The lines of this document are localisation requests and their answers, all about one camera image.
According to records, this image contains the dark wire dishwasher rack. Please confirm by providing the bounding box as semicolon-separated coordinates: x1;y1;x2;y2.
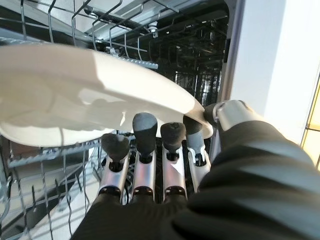
0;0;222;240

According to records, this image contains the cream round plate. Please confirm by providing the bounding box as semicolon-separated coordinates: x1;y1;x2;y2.
0;43;215;149

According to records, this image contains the black built-in dishwasher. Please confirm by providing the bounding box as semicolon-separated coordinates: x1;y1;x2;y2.
0;0;247;240

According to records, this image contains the grey mesh dishwasher rack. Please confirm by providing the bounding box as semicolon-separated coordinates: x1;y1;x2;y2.
82;0;181;34

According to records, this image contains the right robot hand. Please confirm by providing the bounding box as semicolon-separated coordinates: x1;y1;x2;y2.
71;99;320;240

